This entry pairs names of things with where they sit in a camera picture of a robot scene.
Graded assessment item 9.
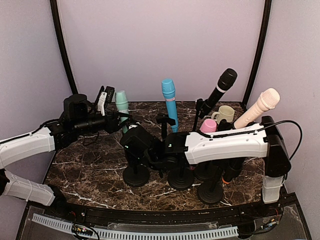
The mint green microphone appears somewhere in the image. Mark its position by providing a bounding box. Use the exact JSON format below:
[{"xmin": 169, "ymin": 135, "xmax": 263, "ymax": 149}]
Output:
[{"xmin": 114, "ymin": 90, "xmax": 131, "ymax": 134}]

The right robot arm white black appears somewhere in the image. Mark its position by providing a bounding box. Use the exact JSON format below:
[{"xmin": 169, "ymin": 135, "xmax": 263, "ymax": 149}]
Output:
[{"xmin": 120, "ymin": 116, "xmax": 292, "ymax": 217}]

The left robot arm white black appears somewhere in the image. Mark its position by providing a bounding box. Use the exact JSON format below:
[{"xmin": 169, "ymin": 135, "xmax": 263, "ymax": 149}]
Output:
[{"xmin": 0, "ymin": 94, "xmax": 133, "ymax": 218}]

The black mic stand blue mic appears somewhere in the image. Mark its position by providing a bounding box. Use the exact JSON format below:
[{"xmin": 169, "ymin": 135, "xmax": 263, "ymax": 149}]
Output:
[{"xmin": 155, "ymin": 113, "xmax": 176, "ymax": 141}]

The blue microphone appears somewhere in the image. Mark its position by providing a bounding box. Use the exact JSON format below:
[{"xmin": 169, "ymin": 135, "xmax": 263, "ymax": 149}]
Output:
[{"xmin": 161, "ymin": 78, "xmax": 179, "ymax": 133}]

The black mic stand cream mic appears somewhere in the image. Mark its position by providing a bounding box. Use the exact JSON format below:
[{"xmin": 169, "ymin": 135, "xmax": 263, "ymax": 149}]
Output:
[{"xmin": 194, "ymin": 119, "xmax": 232, "ymax": 182}]

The black microphone orange base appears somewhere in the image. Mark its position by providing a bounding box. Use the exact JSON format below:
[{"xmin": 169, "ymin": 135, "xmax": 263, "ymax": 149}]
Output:
[{"xmin": 222, "ymin": 157, "xmax": 245, "ymax": 184}]

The cream pink microphone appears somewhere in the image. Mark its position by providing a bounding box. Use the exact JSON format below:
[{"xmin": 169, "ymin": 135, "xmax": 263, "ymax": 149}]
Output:
[{"xmin": 233, "ymin": 88, "xmax": 281, "ymax": 129}]

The beige mug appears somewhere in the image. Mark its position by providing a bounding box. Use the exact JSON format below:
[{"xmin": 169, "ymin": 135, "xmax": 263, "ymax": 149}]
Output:
[{"xmin": 211, "ymin": 105, "xmax": 235, "ymax": 125}]

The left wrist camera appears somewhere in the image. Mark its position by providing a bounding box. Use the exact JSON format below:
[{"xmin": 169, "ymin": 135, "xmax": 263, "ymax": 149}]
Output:
[{"xmin": 94, "ymin": 86, "xmax": 115, "ymax": 116}]

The black front table rail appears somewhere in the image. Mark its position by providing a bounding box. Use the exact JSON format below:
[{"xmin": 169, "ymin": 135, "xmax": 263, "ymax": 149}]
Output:
[{"xmin": 44, "ymin": 199, "xmax": 284, "ymax": 226}]

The black microphone white ring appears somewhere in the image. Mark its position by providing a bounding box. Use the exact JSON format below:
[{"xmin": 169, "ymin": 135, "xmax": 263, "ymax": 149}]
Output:
[{"xmin": 199, "ymin": 68, "xmax": 238, "ymax": 118}]

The white slotted cable duct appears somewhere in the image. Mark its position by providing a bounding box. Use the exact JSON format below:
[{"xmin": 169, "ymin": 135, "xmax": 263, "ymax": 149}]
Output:
[{"xmin": 31, "ymin": 213, "xmax": 239, "ymax": 240}]

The left black frame post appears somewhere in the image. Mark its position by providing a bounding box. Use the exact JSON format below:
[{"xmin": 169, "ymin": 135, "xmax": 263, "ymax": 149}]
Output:
[{"xmin": 49, "ymin": 0, "xmax": 78, "ymax": 95}]

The black frame post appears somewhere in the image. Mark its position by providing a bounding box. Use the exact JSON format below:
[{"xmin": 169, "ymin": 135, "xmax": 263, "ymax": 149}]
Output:
[
  {"xmin": 241, "ymin": 0, "xmax": 272, "ymax": 108},
  {"xmin": 49, "ymin": 0, "xmax": 78, "ymax": 95}
]

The right black frame post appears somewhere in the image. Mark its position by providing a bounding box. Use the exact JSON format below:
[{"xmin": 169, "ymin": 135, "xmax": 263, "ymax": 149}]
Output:
[{"xmin": 241, "ymin": 0, "xmax": 272, "ymax": 108}]

